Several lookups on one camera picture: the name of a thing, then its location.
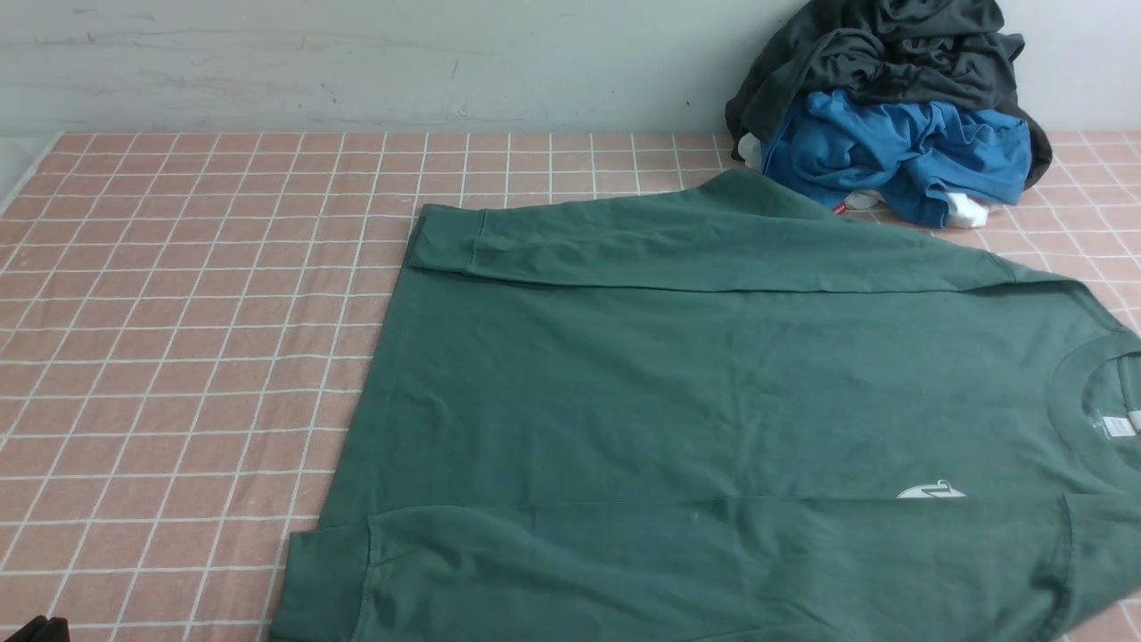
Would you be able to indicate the blue crumpled garment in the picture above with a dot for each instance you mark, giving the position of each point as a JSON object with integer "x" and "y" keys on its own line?
{"x": 830, "y": 145}

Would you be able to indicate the dark grey crumpled garment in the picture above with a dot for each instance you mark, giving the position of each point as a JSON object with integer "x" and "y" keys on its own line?
{"x": 887, "y": 52}

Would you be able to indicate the pink checkered tablecloth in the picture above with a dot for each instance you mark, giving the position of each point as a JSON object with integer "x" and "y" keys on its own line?
{"x": 189, "y": 321}

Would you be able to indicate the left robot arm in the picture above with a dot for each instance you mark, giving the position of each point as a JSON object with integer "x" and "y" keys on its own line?
{"x": 42, "y": 629}

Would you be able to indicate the green long sleeve shirt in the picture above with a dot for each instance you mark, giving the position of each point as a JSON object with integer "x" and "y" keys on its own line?
{"x": 724, "y": 414}

